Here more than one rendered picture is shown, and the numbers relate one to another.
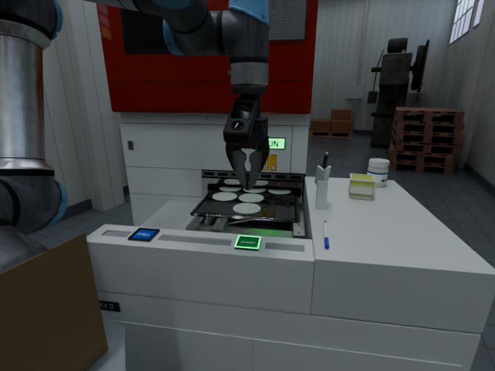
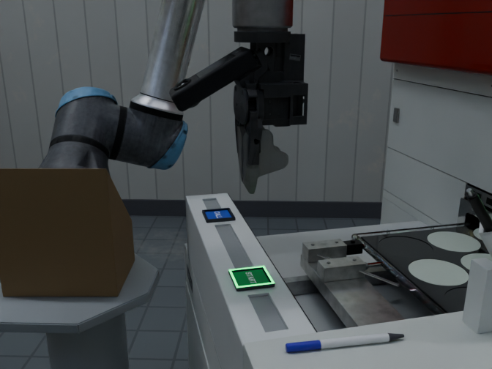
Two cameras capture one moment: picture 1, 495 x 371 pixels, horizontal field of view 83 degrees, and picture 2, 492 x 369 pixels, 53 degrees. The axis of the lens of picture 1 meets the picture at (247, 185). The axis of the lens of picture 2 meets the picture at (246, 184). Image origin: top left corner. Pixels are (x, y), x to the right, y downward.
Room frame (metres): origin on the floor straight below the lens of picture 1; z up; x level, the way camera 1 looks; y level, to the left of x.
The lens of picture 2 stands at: (0.33, -0.60, 1.31)
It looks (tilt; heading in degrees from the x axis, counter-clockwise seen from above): 18 degrees down; 68
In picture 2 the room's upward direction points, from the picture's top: straight up
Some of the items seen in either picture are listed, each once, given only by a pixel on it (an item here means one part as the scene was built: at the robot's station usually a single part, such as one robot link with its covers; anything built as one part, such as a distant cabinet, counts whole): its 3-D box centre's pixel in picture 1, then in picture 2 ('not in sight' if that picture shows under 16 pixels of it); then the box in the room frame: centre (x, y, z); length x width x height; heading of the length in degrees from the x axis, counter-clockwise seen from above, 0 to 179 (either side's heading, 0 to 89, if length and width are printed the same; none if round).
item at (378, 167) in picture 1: (377, 172); not in sight; (1.02, -0.49, 1.01); 0.07 x 0.07 x 0.10
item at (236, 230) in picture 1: (244, 237); (359, 304); (0.79, 0.01, 0.87); 0.36 x 0.08 x 0.03; 81
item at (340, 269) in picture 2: (219, 227); (341, 268); (0.80, 0.09, 0.89); 0.08 x 0.03 x 0.03; 171
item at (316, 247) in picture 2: (195, 225); (324, 250); (0.81, 0.17, 0.89); 0.08 x 0.03 x 0.03; 171
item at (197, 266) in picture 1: (197, 265); (233, 281); (0.60, 0.12, 0.89); 0.55 x 0.09 x 0.14; 81
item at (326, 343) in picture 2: (325, 232); (345, 341); (0.62, -0.19, 0.97); 0.14 x 0.01 x 0.01; 167
